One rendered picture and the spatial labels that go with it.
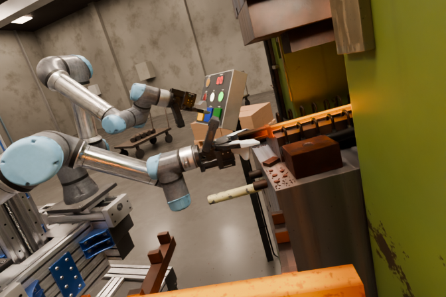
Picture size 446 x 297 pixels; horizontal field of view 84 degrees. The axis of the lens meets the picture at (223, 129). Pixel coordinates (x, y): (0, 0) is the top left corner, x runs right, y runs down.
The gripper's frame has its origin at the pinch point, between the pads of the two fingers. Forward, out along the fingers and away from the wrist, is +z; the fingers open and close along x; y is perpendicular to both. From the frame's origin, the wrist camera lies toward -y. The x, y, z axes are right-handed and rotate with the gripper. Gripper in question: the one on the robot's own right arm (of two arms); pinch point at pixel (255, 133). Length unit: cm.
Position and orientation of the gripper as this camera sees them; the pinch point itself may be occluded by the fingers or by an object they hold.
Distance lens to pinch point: 78.8
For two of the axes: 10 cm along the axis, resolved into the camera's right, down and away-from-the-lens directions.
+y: 2.6, 9.4, 2.4
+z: 9.6, -2.6, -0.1
